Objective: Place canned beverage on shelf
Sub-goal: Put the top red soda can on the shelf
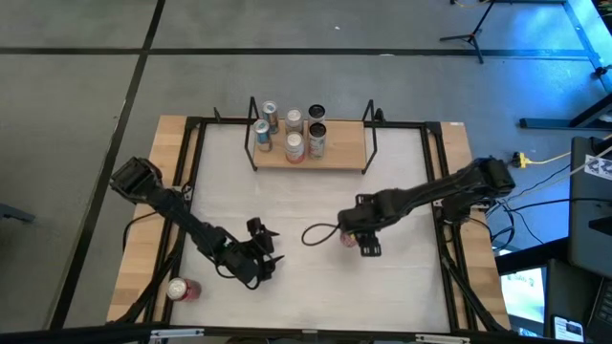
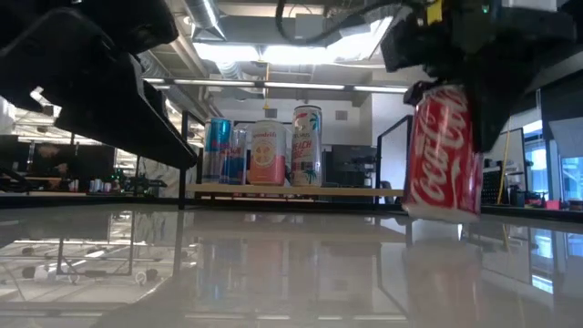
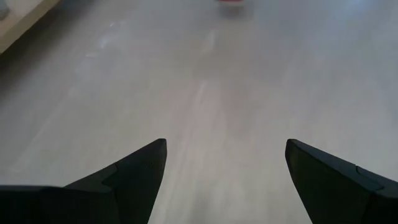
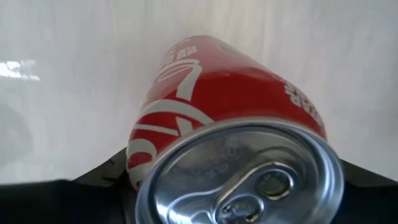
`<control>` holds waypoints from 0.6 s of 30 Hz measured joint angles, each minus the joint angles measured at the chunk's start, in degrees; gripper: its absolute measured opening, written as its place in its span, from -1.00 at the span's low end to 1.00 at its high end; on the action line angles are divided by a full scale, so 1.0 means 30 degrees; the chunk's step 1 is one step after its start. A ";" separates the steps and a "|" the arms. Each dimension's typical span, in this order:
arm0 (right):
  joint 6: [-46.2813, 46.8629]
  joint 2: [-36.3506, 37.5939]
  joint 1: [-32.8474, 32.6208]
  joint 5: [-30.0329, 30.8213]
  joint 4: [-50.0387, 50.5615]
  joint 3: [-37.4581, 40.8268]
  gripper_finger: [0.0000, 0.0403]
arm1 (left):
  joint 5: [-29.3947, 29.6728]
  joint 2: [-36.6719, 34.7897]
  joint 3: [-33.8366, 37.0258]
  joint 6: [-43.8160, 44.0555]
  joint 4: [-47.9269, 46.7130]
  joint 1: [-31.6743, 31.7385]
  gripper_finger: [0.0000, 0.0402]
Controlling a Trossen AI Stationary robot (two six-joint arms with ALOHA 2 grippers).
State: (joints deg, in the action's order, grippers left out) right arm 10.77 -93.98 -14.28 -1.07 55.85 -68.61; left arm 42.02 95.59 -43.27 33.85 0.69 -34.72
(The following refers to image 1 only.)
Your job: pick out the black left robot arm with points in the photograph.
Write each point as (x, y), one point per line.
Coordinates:
(181, 210)

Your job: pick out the wooden shelf black metal frame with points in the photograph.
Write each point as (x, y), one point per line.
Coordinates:
(344, 148)

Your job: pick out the grey desk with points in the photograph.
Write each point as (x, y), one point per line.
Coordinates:
(590, 224)

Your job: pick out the white pink Spindrift can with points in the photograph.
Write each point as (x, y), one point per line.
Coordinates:
(295, 148)
(294, 117)

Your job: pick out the dark red soda can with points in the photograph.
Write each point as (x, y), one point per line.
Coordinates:
(184, 290)

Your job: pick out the smartphone with lit screen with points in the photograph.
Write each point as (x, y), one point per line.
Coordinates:
(569, 329)

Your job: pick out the blue silver Red Bull can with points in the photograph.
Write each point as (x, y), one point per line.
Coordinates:
(263, 138)
(270, 114)

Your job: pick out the black keyboard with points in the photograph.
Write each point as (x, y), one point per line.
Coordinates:
(603, 306)

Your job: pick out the red Coca-Cola can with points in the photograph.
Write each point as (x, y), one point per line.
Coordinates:
(348, 240)

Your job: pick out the black metal table frame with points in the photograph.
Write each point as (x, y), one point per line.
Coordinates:
(389, 124)

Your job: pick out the black tripod stand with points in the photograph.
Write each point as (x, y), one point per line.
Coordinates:
(473, 36)

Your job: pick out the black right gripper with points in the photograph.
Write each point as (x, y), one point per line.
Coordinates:
(365, 212)

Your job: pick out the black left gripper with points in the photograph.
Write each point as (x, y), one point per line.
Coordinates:
(246, 265)

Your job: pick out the grey chair base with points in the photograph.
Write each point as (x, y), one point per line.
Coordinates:
(14, 212)

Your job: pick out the lit computer monitor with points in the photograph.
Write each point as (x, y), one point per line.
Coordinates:
(523, 296)

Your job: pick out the black desk leg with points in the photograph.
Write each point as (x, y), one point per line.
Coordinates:
(550, 123)

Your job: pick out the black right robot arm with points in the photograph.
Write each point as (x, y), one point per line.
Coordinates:
(430, 191)

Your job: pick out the black rig crossbar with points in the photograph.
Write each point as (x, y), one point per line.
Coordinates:
(358, 339)

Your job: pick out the white Celsius can black lid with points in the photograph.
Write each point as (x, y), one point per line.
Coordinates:
(317, 143)
(316, 113)

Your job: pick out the white paper fiducial tag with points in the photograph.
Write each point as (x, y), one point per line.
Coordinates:
(600, 167)

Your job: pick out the silver bracket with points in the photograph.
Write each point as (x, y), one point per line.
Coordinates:
(177, 334)
(442, 338)

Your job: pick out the black metal floor frame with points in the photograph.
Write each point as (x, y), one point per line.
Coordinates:
(583, 36)

